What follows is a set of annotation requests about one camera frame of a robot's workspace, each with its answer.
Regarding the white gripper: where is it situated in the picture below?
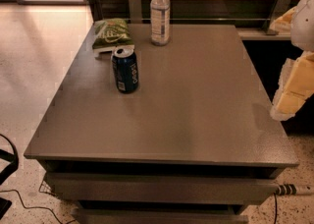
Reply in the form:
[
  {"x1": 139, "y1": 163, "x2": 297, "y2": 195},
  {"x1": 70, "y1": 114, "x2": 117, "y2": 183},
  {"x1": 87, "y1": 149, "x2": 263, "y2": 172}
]
[{"x1": 270, "y1": 0, "x2": 314, "y2": 121}]

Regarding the clear plastic water bottle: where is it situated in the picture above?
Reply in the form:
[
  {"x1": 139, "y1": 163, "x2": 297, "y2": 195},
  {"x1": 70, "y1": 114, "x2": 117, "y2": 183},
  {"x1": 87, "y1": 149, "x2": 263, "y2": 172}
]
[{"x1": 150, "y1": 0, "x2": 170, "y2": 45}]

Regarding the grey drawer cabinet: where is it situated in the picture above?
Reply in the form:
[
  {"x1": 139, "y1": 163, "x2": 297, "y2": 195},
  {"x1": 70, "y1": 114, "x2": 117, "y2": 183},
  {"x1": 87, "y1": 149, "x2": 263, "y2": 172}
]
[{"x1": 26, "y1": 25, "x2": 297, "y2": 216}]

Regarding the blue pepsi soda can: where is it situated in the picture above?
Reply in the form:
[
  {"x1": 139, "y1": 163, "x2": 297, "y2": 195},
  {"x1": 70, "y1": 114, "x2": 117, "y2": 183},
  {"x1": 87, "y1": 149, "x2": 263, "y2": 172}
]
[{"x1": 112, "y1": 47, "x2": 139, "y2": 93}]

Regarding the green chip bag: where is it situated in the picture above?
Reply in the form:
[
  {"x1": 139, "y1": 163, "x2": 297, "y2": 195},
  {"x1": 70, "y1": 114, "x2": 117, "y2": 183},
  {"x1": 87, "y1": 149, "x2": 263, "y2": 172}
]
[{"x1": 92, "y1": 18, "x2": 134, "y2": 57}]

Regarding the upper grey drawer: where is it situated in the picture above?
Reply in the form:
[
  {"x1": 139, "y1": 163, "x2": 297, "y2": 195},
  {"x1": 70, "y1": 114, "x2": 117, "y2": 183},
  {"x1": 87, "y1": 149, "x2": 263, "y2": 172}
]
[{"x1": 46, "y1": 173, "x2": 277, "y2": 205}]

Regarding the grey drawer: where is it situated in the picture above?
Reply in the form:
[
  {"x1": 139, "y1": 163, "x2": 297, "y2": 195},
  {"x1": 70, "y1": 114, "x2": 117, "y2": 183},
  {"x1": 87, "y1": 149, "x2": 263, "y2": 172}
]
[
  {"x1": 72, "y1": 208, "x2": 248, "y2": 224},
  {"x1": 46, "y1": 173, "x2": 277, "y2": 205}
]

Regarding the lower grey drawer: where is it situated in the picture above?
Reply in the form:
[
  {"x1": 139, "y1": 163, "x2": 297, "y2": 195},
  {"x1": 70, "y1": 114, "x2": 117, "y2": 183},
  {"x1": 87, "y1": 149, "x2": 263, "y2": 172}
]
[{"x1": 72, "y1": 208, "x2": 248, "y2": 224}]

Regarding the black chair base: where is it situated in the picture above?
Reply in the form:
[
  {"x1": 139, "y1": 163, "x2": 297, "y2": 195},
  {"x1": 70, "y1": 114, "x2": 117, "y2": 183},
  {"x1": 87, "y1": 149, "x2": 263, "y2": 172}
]
[{"x1": 0, "y1": 134, "x2": 19, "y2": 219}]

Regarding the right metal wall bracket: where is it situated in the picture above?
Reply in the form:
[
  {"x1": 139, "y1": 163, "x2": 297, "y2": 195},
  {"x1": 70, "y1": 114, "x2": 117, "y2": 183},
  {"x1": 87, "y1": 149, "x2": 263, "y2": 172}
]
[{"x1": 263, "y1": 0, "x2": 291, "y2": 35}]

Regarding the metal wall bracket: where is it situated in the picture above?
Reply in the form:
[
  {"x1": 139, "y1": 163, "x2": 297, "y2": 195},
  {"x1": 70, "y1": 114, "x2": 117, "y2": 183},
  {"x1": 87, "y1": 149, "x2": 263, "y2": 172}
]
[
  {"x1": 263, "y1": 0, "x2": 291, "y2": 35},
  {"x1": 129, "y1": 0, "x2": 142, "y2": 24}
]

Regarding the striped white cable plug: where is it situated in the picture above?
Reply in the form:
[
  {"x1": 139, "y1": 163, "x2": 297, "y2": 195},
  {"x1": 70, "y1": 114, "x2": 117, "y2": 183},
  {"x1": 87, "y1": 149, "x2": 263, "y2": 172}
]
[{"x1": 276, "y1": 184, "x2": 314, "y2": 196}]

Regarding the left metal wall bracket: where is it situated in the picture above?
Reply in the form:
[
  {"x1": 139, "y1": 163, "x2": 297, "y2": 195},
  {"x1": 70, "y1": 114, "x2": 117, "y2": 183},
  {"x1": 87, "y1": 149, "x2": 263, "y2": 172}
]
[{"x1": 129, "y1": 0, "x2": 142, "y2": 24}]

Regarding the black floor cable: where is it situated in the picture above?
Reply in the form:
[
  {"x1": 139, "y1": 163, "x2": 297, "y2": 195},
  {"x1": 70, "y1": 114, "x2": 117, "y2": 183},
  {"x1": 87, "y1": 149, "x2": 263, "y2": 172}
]
[{"x1": 0, "y1": 188, "x2": 78, "y2": 224}]

